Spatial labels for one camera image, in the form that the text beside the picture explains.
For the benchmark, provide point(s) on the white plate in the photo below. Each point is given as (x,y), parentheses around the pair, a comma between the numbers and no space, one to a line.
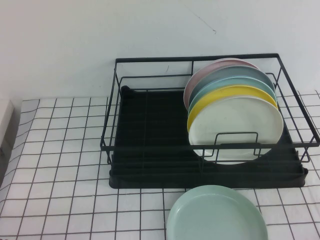
(232,117)

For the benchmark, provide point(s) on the yellow plate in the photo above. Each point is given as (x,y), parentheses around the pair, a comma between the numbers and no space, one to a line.
(200,108)

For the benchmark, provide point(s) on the pink plate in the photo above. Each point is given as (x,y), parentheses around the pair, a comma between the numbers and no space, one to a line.
(192,82)

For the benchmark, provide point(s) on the teal plate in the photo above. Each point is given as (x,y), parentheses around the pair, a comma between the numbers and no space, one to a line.
(225,83)

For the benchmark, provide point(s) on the grey plate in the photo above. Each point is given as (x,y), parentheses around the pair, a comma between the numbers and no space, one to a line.
(225,73)

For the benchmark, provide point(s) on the mint green plate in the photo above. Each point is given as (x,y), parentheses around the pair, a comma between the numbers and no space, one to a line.
(215,215)

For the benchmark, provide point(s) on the black plastic drip tray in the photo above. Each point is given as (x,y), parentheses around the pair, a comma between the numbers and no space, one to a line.
(160,117)

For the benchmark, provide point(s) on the white black-grid tablecloth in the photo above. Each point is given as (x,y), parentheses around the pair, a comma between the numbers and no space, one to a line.
(62,155)

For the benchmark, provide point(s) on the white grey box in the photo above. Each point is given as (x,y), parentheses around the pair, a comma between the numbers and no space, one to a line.
(6,125)

